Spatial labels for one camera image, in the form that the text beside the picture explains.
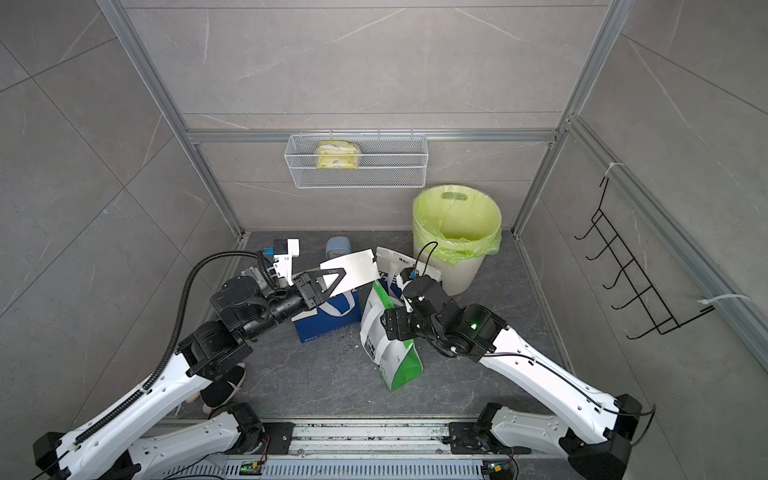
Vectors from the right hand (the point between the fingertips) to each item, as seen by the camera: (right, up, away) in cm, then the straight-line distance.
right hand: (396, 317), depth 69 cm
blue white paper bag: (-17, -2, +14) cm, 22 cm away
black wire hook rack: (+54, +10, -2) cm, 55 cm away
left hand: (-10, +12, -13) cm, 20 cm away
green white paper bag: (+1, -10, -2) cm, 10 cm away
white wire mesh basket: (-3, +47, +31) cm, 56 cm away
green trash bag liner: (+20, +26, +29) cm, 44 cm away
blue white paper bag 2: (-1, +13, +12) cm, 17 cm away
